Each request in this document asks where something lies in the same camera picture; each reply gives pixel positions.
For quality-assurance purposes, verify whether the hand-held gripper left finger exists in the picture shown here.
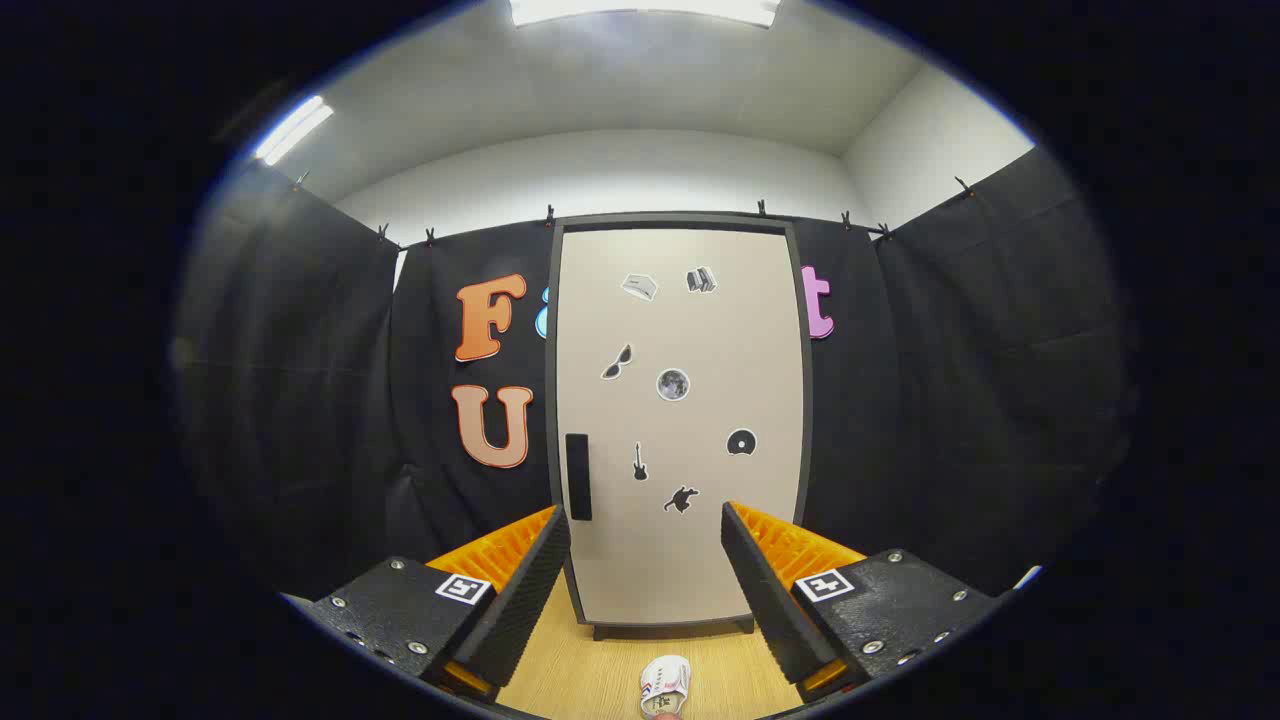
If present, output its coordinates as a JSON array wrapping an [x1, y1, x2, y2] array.
[[300, 505, 573, 703]]

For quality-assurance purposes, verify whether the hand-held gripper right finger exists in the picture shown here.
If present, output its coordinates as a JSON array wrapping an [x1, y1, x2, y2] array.
[[720, 500, 1006, 703]]

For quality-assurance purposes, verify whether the dark grey shoe cabinet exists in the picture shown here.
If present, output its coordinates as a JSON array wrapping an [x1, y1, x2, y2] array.
[[545, 212, 813, 641]]

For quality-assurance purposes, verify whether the black door handle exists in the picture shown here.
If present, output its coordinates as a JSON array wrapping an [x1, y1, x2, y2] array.
[[565, 433, 593, 522]]

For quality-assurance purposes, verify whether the white canvas shoe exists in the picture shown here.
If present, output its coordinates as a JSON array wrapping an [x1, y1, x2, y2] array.
[[640, 655, 692, 719]]

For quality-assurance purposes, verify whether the beige shoe cabinet door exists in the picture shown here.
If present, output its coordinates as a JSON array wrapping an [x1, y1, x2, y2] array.
[[556, 228, 806, 626]]

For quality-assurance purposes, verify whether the black backdrop cloth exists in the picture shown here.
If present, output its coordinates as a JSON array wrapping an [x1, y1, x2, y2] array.
[[175, 145, 1136, 601]]

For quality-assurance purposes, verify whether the narrow ceiling light strip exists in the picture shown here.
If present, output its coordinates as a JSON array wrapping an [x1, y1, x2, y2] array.
[[253, 95, 335, 167]]

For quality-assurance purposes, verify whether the wide ceiling light panel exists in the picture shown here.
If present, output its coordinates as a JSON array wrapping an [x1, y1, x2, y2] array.
[[510, 0, 781, 28]]

